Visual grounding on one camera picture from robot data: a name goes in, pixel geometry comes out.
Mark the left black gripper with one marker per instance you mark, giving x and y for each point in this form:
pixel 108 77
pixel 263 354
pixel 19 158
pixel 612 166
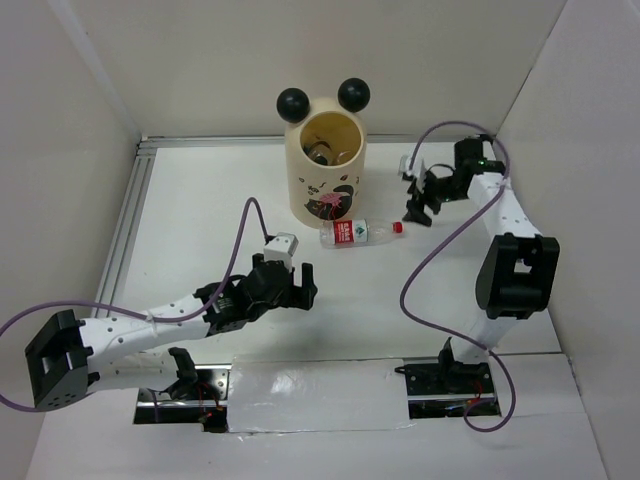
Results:
pixel 304 297

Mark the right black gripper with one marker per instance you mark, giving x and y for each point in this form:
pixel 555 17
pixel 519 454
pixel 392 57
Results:
pixel 415 206

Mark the red label clear bottle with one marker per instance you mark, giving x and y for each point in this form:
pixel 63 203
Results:
pixel 358 233

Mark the black label black cap bottle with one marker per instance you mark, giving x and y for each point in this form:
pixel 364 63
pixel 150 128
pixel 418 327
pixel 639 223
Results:
pixel 320 152

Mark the clear unlabelled plastic bottle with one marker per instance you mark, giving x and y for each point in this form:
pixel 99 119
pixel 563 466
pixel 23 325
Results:
pixel 344 157

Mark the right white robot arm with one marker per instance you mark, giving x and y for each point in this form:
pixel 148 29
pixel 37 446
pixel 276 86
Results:
pixel 516 277

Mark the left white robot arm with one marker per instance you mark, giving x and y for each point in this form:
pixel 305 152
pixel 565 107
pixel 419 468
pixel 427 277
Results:
pixel 71 358

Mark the cream bin with black ears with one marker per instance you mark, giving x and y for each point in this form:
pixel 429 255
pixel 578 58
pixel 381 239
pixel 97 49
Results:
pixel 324 193

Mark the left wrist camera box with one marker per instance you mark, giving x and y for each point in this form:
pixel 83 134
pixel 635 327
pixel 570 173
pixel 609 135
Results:
pixel 281 248

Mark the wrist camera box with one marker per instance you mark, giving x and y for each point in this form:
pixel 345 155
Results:
pixel 412 169
pixel 281 248

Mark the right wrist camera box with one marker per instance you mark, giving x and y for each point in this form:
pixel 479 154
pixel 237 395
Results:
pixel 412 169

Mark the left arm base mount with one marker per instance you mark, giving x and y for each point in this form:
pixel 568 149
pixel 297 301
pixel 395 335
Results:
pixel 198 396

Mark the aluminium frame rail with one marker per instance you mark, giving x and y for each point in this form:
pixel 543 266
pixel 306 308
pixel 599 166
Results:
pixel 118 260

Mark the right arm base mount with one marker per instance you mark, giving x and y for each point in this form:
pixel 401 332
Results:
pixel 446 387

